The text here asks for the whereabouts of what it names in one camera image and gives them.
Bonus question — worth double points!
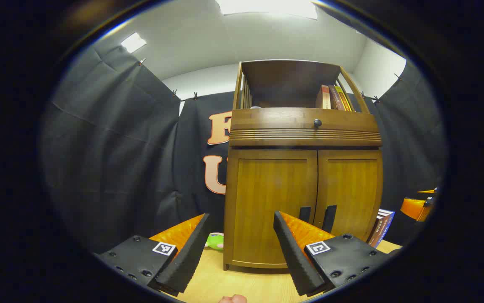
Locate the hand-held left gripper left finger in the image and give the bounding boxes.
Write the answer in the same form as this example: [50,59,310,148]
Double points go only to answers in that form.
[92,213,211,297]

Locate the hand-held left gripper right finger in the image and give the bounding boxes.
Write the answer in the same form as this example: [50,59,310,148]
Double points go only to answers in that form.
[273,210,402,297]

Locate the wooden cabinet door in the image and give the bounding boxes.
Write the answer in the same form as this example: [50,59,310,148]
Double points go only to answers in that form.
[227,148,319,270]
[313,149,383,244]

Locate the wooden double-door shoe cabinet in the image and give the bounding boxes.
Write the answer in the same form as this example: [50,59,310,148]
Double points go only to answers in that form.
[223,60,383,274]

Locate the wooden cabinet drawer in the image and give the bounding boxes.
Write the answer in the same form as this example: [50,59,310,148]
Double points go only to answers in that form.
[229,107,382,147]

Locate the blue book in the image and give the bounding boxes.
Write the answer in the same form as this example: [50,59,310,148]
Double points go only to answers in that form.
[376,209,396,249]

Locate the green plush toy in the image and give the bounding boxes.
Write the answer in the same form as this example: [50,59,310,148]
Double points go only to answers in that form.
[205,232,225,251]

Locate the reddish brown book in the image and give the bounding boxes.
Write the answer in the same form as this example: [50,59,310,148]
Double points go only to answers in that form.
[370,210,388,247]

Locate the brown book with white top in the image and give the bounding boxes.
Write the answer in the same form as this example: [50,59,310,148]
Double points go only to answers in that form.
[367,214,380,244]

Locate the dark brown book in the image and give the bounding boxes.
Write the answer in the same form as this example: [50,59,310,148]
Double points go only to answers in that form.
[329,85,345,111]

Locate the black backdrop cloth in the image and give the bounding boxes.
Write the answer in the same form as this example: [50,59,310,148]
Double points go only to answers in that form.
[40,36,449,253]

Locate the small ceiling light panel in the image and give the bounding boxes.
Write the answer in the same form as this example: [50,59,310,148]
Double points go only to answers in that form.
[120,32,147,53]

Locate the large ceiling light panel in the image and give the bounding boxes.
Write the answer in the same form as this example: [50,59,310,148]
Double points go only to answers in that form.
[216,0,318,20]

